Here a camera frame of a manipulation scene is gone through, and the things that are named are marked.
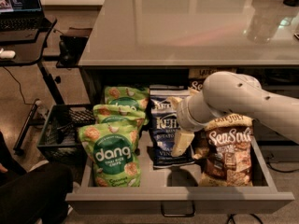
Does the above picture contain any green dang chip bag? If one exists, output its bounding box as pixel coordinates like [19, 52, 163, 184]
[93, 105, 146, 130]
[105, 86, 150, 111]
[78, 120, 141, 188]

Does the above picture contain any white computer mouse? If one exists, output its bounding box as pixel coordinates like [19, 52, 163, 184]
[0, 50, 16, 60]

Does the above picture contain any person's leg in black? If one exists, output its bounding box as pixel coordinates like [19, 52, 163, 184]
[0, 133, 73, 224]

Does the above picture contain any black floor cable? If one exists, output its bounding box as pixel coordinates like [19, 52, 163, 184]
[225, 213, 265, 224]

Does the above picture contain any front brown Sea Salt bag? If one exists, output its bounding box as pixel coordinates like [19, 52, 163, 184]
[199, 114, 253, 187]

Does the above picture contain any grey open drawer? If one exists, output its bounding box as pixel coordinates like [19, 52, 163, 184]
[65, 66, 295, 217]

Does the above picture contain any middle brown Sea Salt bag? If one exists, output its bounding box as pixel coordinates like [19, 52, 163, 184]
[192, 130, 209, 160]

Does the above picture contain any front green Dang chip bag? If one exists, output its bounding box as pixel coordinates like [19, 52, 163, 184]
[78, 120, 141, 188]

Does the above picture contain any rear green Dang chip bag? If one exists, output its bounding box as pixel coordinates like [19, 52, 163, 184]
[105, 86, 150, 111]

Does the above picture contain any black cable under desk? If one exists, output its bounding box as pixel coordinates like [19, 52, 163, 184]
[2, 66, 34, 106]

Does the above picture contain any black plastic crate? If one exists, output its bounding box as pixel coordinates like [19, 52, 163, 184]
[37, 104, 95, 165]

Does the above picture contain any front blue Kettle chip bag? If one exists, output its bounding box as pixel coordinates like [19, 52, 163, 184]
[149, 108, 193, 168]

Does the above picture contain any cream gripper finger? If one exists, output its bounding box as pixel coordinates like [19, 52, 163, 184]
[171, 130, 194, 157]

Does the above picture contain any black laptop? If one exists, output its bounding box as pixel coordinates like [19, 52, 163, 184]
[0, 0, 44, 31]

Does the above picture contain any blue kettle chip bag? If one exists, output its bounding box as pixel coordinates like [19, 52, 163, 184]
[149, 108, 193, 168]
[149, 86, 190, 110]

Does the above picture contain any black drawer handle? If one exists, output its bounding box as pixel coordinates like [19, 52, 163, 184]
[161, 202, 195, 217]

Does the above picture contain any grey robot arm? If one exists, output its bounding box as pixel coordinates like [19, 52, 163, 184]
[177, 71, 299, 144]

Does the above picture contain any middle green Dang chip bag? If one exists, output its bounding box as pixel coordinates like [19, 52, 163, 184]
[93, 105, 146, 130]

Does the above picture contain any rear blue Kettle chip bag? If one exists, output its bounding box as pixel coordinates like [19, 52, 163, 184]
[149, 86, 190, 110]

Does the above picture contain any grey cabinet counter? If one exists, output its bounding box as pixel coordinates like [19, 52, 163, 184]
[79, 0, 299, 67]

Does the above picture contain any black side desk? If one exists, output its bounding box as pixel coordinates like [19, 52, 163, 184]
[0, 15, 64, 156]

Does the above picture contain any rear brown Sea Salt bag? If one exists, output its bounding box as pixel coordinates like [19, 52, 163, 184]
[188, 67, 236, 91]

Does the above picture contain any brown sea salt bag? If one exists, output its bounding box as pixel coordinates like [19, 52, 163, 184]
[188, 67, 236, 91]
[192, 130, 209, 160]
[199, 114, 253, 187]

